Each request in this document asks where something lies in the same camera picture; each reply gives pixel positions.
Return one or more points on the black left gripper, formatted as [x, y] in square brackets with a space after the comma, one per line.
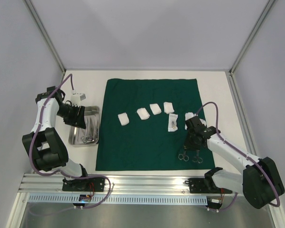
[76, 120]

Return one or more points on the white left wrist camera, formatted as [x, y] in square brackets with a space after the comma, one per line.
[77, 98]

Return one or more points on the right aluminium frame post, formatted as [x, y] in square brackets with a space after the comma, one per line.
[252, 35]

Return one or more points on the white gauze pad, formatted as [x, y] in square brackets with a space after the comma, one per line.
[123, 118]
[168, 107]
[155, 108]
[143, 113]

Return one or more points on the steel scissors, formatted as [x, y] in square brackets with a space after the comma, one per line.
[197, 158]
[79, 135]
[183, 156]

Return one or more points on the clear suture packet right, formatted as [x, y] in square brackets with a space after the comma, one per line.
[189, 115]

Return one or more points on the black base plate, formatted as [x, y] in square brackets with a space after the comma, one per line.
[204, 185]
[85, 185]

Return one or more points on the slotted white cable duct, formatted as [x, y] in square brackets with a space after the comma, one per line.
[119, 199]

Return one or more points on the steel tweezers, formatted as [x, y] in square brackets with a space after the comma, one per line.
[96, 135]
[95, 126]
[88, 128]
[92, 126]

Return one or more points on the left aluminium frame post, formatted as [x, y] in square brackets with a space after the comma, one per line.
[40, 26]

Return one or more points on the white gauze pad far left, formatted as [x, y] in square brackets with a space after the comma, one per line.
[123, 118]

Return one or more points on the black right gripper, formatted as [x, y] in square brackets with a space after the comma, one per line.
[192, 144]

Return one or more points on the clear suture packet left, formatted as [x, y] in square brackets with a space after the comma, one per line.
[172, 122]

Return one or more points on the dark green surgical drape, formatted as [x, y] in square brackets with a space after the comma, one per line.
[147, 145]

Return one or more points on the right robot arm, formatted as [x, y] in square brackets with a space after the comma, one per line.
[257, 179]

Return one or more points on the clear suture packet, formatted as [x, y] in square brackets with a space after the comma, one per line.
[189, 115]
[172, 122]

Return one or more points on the aluminium frame post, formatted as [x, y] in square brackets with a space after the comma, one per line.
[40, 26]
[252, 35]

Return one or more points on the stainless steel instrument tray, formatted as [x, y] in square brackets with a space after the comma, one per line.
[90, 111]

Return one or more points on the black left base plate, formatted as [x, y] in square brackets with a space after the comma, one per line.
[85, 185]

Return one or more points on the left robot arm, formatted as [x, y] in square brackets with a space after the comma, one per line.
[47, 152]

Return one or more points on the aluminium front rail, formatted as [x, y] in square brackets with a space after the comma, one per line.
[121, 184]

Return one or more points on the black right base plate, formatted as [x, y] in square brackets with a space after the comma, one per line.
[204, 185]

